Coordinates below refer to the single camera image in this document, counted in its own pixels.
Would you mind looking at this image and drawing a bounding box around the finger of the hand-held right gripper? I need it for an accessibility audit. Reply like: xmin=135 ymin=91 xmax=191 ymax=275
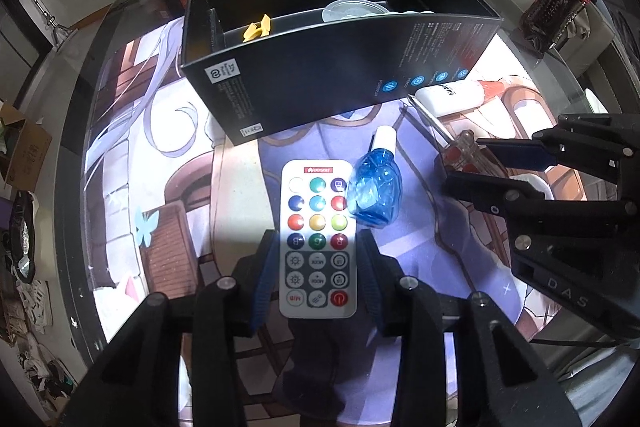
xmin=475 ymin=113 xmax=640 ymax=188
xmin=443 ymin=173 xmax=640 ymax=254

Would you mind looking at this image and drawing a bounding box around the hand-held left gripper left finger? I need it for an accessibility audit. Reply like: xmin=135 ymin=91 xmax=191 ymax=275
xmin=60 ymin=229 xmax=279 ymax=427

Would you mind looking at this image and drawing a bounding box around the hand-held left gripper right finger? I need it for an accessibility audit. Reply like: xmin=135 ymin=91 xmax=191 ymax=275
xmin=362 ymin=229 xmax=581 ymax=427

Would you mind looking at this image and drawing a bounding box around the white round object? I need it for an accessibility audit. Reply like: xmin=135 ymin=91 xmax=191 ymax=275
xmin=510 ymin=173 xmax=555 ymax=202

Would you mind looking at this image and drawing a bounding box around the clear-handled screwdriver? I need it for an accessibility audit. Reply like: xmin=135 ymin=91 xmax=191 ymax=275
xmin=407 ymin=94 xmax=501 ymax=178

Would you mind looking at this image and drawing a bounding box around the white remote with coloured buttons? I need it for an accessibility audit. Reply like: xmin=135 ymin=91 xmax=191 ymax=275
xmin=278 ymin=159 xmax=360 ymax=320

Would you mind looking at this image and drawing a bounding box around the white tube with red cap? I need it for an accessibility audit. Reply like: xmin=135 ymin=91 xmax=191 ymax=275
xmin=415 ymin=79 xmax=506 ymax=115

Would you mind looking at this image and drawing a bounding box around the small blue bottle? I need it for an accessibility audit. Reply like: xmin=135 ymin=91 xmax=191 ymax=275
xmin=346 ymin=126 xmax=403 ymax=228

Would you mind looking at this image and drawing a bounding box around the black cardboard box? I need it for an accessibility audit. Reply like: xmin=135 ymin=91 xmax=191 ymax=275
xmin=180 ymin=0 xmax=505 ymax=148

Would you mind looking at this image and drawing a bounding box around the clear round container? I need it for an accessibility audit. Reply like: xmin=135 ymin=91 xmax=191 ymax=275
xmin=321 ymin=0 xmax=391 ymax=24

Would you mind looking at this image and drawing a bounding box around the yellow plastic tool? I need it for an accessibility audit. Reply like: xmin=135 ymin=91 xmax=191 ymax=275
xmin=241 ymin=14 xmax=272 ymax=42

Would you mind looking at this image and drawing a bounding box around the printed table mat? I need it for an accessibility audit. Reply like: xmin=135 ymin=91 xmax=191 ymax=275
xmin=85 ymin=14 xmax=586 ymax=427

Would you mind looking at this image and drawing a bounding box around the white sneaker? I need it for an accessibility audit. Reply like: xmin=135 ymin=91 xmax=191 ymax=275
xmin=15 ymin=282 xmax=53 ymax=333

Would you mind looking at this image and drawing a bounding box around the black trash bin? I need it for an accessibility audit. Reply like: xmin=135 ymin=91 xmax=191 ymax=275
xmin=7 ymin=192 xmax=41 ymax=283

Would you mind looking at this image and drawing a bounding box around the brown cardboard box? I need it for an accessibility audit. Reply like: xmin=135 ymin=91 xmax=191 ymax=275
xmin=0 ymin=99 xmax=53 ymax=188

